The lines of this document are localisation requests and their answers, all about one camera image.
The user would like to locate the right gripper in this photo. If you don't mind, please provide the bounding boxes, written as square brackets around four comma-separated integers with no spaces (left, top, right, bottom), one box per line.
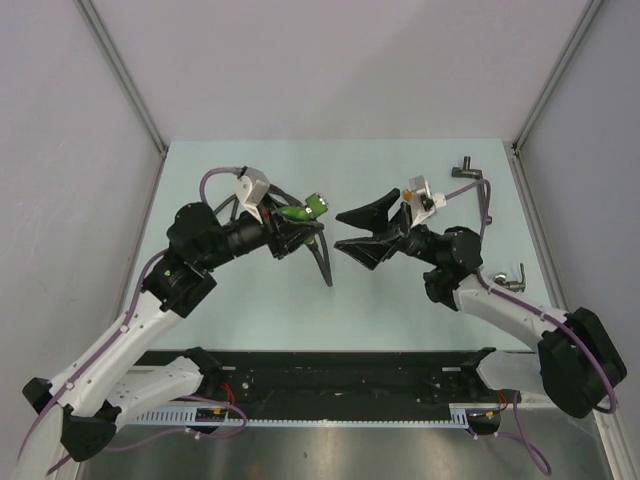
[333,189,443,272]

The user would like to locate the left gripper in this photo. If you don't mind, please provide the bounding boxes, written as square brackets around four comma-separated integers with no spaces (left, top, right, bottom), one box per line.
[199,193,323,272]

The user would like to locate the green water faucet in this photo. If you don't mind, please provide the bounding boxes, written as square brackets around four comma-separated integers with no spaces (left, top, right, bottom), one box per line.
[279,192,329,222]

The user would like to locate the dark flexible shower hose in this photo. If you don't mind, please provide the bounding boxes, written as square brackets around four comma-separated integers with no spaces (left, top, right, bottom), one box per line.
[212,182,335,287]

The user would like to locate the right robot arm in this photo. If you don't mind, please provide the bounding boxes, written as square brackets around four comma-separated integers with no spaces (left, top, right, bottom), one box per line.
[334,188,627,418]

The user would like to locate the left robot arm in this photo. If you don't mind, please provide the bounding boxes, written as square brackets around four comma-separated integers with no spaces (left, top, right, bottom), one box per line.
[19,192,328,475]

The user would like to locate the dark metal faucet spout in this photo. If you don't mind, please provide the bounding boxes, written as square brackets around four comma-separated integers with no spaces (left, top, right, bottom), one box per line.
[451,155,493,225]

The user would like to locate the chrome faucet white fittings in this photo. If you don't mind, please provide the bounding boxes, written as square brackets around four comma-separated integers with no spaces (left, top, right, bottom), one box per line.
[492,262,527,293]

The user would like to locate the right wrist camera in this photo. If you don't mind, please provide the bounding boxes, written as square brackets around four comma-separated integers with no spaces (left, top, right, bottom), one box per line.
[405,175,447,227]

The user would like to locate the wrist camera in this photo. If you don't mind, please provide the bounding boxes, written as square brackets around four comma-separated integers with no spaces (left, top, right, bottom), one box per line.
[405,175,447,227]
[234,167,270,223]

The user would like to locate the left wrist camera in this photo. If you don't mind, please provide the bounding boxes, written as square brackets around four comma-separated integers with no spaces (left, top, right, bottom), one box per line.
[234,167,270,223]

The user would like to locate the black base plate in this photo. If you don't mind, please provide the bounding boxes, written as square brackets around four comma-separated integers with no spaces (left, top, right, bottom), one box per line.
[137,347,510,420]

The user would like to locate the white slotted cable duct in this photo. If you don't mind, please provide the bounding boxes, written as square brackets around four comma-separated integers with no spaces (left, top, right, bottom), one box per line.
[125,403,469,429]

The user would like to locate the right aluminium frame post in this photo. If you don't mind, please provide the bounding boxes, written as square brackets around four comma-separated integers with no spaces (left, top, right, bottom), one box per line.
[512,0,606,151]

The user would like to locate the aluminium frame post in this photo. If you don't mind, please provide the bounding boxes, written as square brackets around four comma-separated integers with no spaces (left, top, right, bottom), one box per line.
[74,0,169,159]
[512,0,606,151]

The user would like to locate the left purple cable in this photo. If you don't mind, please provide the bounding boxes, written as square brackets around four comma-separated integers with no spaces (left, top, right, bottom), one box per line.
[17,165,251,476]

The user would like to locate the left aluminium frame post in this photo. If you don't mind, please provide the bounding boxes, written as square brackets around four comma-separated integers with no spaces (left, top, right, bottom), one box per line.
[74,0,169,159]

